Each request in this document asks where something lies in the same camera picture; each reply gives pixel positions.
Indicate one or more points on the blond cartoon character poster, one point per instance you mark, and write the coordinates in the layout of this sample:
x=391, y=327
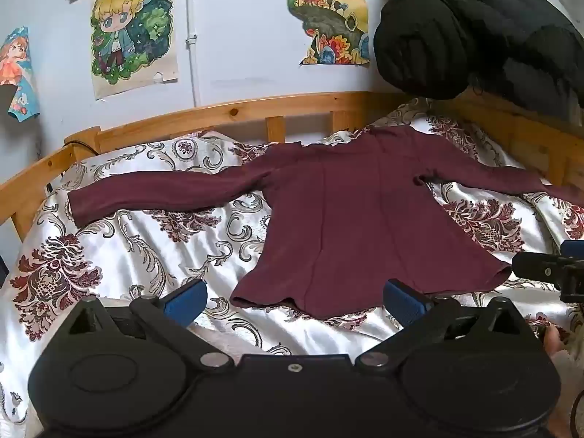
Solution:
x=132, y=32

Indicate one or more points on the white floral satin blanket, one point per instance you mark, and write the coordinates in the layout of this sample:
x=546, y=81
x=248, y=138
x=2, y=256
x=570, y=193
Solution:
x=137, y=255

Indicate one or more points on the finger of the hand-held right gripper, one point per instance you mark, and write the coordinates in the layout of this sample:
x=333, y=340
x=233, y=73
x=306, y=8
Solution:
x=572, y=247
x=538, y=267

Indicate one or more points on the black padded coat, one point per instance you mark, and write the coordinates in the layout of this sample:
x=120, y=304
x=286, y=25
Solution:
x=456, y=23

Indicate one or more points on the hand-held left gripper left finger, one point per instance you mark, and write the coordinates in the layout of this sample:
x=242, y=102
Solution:
x=185, y=304

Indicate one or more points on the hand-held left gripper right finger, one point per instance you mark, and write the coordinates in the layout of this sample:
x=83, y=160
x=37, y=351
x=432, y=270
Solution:
x=404, y=304

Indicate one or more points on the wooden bed frame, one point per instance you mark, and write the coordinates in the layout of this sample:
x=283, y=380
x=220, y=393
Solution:
x=228, y=112

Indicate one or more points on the cream fluffy cloth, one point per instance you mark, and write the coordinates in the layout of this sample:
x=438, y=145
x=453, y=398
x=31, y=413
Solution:
x=568, y=360

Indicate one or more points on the white wall pipe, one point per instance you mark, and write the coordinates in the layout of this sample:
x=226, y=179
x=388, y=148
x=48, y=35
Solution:
x=194, y=73

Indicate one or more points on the colourful landscape poster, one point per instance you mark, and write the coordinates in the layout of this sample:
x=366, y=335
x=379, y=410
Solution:
x=328, y=0

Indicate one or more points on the orange-haired cartoon girl poster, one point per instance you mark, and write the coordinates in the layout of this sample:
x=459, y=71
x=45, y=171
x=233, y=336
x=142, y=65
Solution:
x=18, y=68

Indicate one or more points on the maroon long-sleeve shirt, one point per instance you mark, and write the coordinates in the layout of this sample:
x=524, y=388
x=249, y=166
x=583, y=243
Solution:
x=356, y=219

